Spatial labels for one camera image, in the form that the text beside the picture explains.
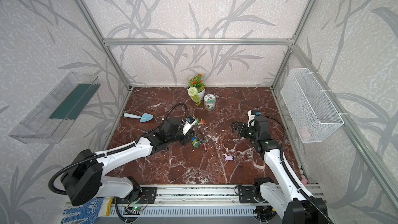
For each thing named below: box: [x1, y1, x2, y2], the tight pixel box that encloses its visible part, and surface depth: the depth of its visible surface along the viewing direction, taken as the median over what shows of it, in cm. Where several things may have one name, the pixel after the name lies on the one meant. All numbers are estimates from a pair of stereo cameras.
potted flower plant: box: [186, 73, 206, 107], surface depth 104 cm
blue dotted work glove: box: [61, 197, 114, 224], surface depth 71 cm
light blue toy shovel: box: [123, 113, 154, 123], surface depth 104 cm
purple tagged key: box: [222, 153, 234, 161], surface depth 87 cm
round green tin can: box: [203, 93, 217, 111], surface depth 104 cm
